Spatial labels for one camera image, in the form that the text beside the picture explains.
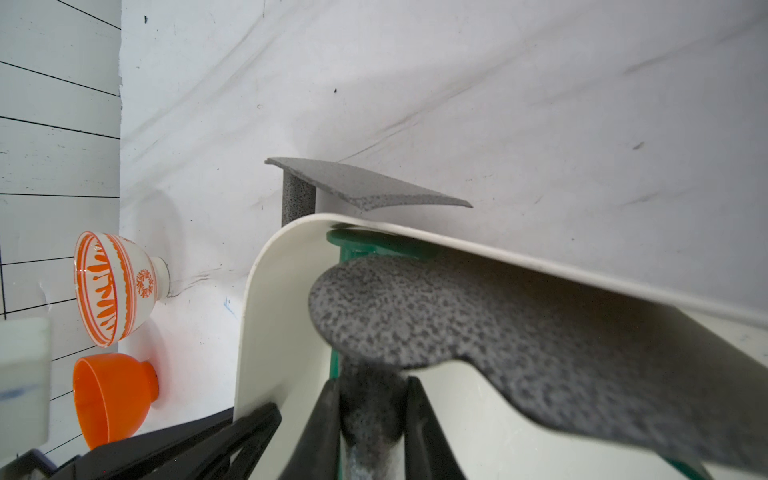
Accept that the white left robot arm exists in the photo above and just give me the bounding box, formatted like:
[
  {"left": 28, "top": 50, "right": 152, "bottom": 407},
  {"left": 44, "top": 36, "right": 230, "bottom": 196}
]
[{"left": 1, "top": 318, "right": 281, "bottom": 479}]

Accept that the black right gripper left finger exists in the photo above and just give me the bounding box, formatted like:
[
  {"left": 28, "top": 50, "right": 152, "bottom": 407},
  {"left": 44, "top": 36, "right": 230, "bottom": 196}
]
[{"left": 279, "top": 379, "right": 341, "bottom": 480}]

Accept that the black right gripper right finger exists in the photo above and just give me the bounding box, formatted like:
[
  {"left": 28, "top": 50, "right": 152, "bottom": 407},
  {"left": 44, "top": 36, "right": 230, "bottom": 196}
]
[{"left": 404, "top": 377, "right": 466, "bottom": 480}]

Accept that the orange patterned bowl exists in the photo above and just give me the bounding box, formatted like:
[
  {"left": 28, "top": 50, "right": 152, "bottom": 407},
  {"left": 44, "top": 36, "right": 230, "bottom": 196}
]
[{"left": 74, "top": 231, "right": 170, "bottom": 348}]

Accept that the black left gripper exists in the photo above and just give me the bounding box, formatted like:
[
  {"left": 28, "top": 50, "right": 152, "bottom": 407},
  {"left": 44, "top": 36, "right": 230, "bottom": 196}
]
[{"left": 53, "top": 403, "right": 282, "bottom": 479}]

